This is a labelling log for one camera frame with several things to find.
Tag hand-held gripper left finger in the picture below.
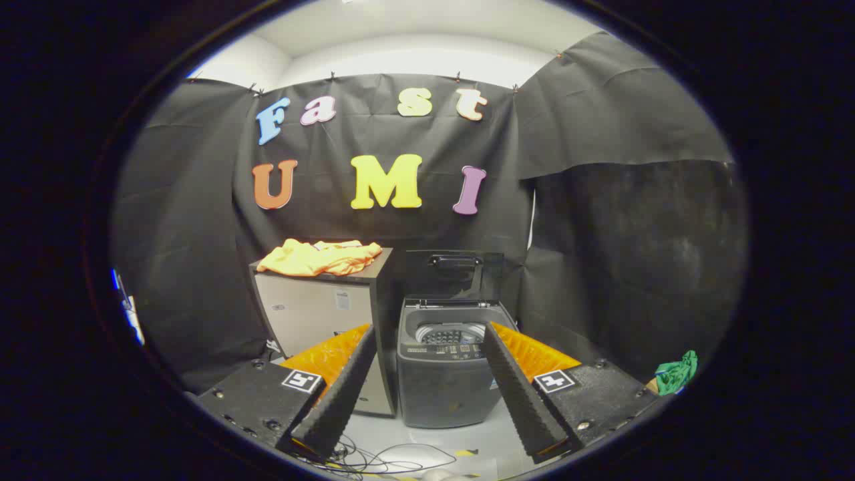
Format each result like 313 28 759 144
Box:
197 323 378 463

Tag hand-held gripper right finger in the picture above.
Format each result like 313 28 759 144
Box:
482 321 662 465

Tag grey washing machine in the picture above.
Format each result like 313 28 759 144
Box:
396 297 518 429

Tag orange polo shirt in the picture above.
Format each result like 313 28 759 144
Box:
256 238 383 277

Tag grey cabinet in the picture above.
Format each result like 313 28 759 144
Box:
249 247 398 418

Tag green cloth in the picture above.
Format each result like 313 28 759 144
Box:
653 350 699 396

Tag blue and white object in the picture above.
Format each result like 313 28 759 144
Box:
112 269 146 346

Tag black floor cables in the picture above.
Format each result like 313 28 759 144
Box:
294 434 458 476

